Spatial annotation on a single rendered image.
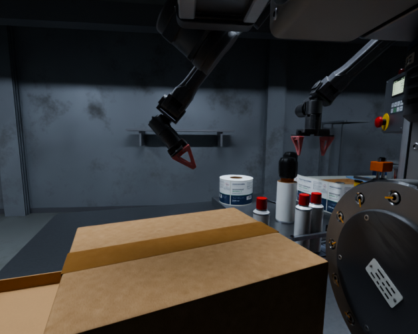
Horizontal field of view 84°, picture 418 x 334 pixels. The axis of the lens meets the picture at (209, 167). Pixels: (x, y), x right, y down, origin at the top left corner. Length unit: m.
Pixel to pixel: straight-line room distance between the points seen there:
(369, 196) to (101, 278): 0.30
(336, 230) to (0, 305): 0.81
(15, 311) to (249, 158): 3.73
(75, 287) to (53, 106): 4.24
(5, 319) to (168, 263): 0.57
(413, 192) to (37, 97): 4.55
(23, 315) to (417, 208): 0.80
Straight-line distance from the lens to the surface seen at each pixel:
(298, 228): 0.84
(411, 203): 0.27
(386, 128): 1.02
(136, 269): 0.30
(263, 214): 0.73
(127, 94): 4.12
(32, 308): 0.83
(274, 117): 4.11
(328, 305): 0.78
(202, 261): 0.31
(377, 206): 0.29
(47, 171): 4.58
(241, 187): 1.33
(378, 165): 0.91
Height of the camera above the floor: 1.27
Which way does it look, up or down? 8 degrees down
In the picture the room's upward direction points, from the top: straight up
